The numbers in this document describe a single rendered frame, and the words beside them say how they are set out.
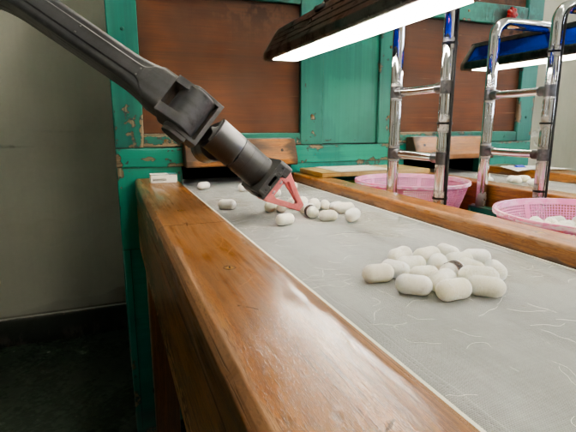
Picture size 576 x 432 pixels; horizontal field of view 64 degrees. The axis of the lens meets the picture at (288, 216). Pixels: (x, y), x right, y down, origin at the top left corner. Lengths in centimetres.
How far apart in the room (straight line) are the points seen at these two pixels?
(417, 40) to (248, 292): 124
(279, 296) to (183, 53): 95
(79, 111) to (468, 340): 185
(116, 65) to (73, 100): 130
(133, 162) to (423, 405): 104
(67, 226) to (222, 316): 179
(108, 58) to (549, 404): 68
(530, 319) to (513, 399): 13
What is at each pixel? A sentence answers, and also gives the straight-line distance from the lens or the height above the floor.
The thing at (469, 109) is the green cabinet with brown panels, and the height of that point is 95.
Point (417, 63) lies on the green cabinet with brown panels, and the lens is 152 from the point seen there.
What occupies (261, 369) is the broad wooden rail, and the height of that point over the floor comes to 76.
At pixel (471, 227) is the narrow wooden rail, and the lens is 70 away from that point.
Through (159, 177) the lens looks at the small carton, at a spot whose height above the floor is 78.
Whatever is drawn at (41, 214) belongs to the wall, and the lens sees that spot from 209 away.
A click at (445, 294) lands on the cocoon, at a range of 44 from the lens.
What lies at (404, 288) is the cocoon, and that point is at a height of 75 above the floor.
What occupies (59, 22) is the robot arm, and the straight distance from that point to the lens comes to 80.
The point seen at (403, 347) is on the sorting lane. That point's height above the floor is 74.
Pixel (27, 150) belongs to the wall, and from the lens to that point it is 207.
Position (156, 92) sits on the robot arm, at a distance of 73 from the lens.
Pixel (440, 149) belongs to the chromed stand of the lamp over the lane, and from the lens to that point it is 84.
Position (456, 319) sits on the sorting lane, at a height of 74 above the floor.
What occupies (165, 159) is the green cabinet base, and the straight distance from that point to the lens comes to 121.
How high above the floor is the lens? 90
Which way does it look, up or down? 11 degrees down
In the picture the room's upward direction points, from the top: straight up
